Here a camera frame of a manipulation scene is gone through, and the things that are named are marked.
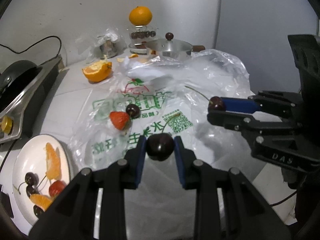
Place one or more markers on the steel cup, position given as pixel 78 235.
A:
pixel 108 47

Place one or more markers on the red strawberry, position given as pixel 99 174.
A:
pixel 119 120
pixel 57 188

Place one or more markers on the gold cooker knob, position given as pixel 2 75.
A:
pixel 6 125

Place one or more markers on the small steel pot with lid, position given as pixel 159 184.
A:
pixel 170 47

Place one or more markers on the orange peel cup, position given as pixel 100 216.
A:
pixel 133 55

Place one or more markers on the glass jar with dark fruit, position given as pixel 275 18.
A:
pixel 142 33

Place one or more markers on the whole orange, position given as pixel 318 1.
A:
pixel 140 16

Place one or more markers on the peeled orange segment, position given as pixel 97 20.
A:
pixel 53 162
pixel 41 201

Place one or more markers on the small white dish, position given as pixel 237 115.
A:
pixel 137 50

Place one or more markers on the small orange peel bit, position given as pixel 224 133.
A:
pixel 120 60

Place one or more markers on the half orange with peel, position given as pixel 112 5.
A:
pixel 97 73

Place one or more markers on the white round plate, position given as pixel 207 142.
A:
pixel 25 155

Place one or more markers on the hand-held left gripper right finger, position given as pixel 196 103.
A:
pixel 178 155

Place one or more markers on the printed clear plastic bag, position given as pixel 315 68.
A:
pixel 212 70

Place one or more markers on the steel induction cooker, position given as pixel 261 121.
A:
pixel 32 87

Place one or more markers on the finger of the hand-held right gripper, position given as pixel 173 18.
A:
pixel 240 105
pixel 265 140

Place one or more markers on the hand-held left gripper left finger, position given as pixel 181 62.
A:
pixel 140 155

